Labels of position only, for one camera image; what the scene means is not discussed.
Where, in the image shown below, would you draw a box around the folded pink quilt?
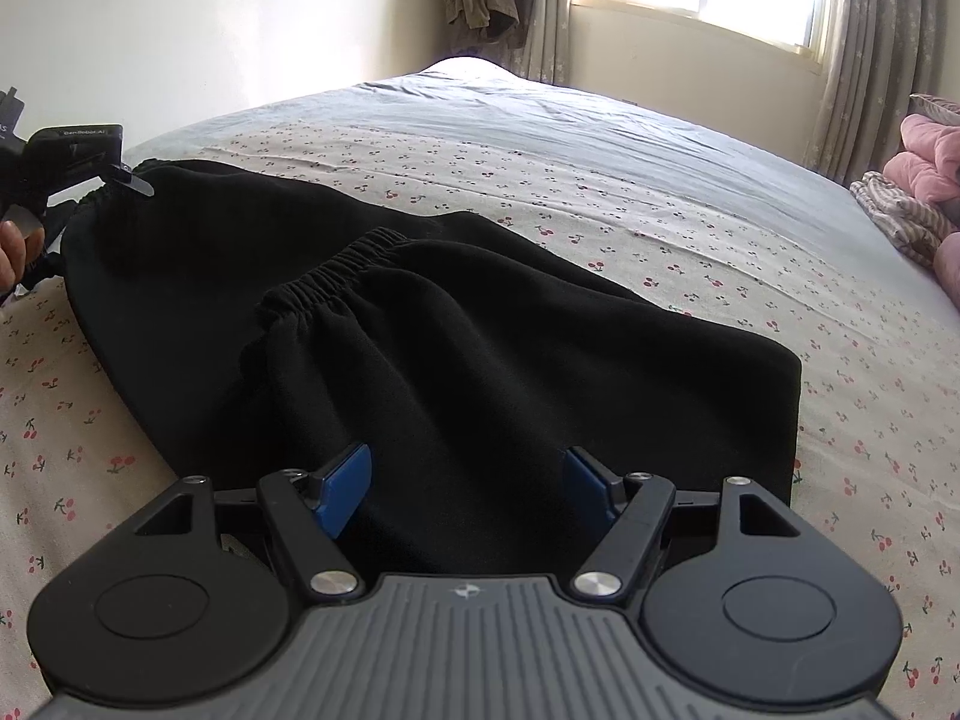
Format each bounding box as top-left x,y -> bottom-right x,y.
883,112 -> 960,205

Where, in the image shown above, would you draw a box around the black pants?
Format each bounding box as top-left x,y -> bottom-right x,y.
56,157 -> 803,586

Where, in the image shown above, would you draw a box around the large pink quilt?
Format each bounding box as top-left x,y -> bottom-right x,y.
932,231 -> 960,287

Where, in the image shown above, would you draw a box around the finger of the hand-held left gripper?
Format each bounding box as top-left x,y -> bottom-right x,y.
107,163 -> 155,200

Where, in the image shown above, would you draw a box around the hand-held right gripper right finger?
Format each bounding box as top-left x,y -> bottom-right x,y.
562,446 -> 803,602

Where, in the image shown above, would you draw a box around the patterned curtain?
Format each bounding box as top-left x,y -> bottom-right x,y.
517,0 -> 580,85
805,0 -> 960,187

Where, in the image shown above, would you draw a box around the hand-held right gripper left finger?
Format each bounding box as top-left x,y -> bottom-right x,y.
135,444 -> 374,602

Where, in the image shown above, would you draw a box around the grey patterned quilt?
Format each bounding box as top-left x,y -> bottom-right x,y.
909,92 -> 960,127

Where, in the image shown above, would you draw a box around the striped blanket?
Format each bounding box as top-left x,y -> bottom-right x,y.
851,170 -> 955,265

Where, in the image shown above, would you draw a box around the cherry print bed sheet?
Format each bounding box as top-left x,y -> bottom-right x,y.
0,116 -> 960,720

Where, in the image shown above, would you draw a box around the grey bed sheet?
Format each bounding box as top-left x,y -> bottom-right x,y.
124,56 -> 960,331

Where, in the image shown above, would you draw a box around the person's left hand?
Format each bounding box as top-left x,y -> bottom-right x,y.
0,219 -> 43,290

